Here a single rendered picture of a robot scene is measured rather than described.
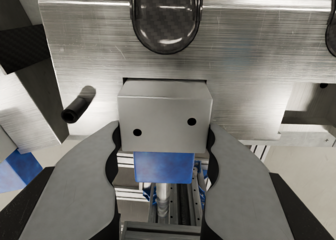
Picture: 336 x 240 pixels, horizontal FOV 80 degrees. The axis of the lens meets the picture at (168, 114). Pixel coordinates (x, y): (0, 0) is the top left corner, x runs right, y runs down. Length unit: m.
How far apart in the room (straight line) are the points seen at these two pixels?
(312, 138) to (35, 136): 0.31
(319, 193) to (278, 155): 0.51
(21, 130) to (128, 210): 1.19
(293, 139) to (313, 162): 1.33
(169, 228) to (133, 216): 0.83
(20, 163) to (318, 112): 0.28
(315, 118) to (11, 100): 0.26
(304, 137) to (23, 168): 0.32
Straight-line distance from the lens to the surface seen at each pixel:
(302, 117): 0.20
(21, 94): 0.21
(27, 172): 0.26
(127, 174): 1.15
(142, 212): 1.38
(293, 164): 1.58
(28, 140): 0.24
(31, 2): 0.25
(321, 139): 0.32
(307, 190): 1.81
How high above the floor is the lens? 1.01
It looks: 62 degrees down
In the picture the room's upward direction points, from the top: 179 degrees counter-clockwise
